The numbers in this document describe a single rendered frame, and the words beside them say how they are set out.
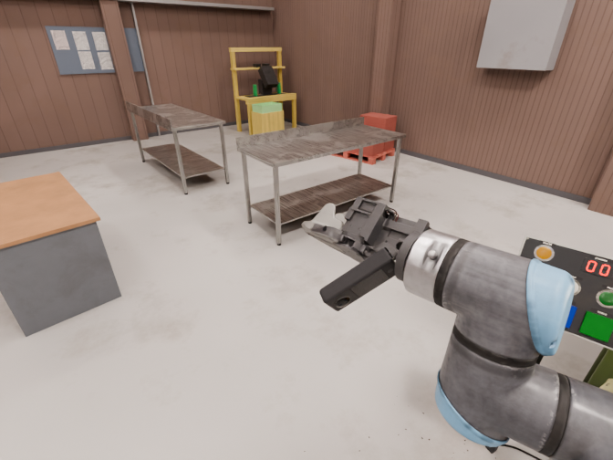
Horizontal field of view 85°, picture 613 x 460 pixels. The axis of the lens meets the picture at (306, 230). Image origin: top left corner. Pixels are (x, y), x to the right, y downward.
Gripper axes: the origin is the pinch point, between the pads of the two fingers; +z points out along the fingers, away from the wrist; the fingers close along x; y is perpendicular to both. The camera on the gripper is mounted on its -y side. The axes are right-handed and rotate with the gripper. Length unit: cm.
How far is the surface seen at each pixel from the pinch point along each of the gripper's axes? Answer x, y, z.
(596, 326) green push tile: -97, 28, -42
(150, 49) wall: -139, 255, 746
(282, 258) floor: -195, 6, 181
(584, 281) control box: -93, 39, -35
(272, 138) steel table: -164, 115, 256
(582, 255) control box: -90, 47, -32
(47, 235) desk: -34, -63, 225
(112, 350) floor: -92, -108, 177
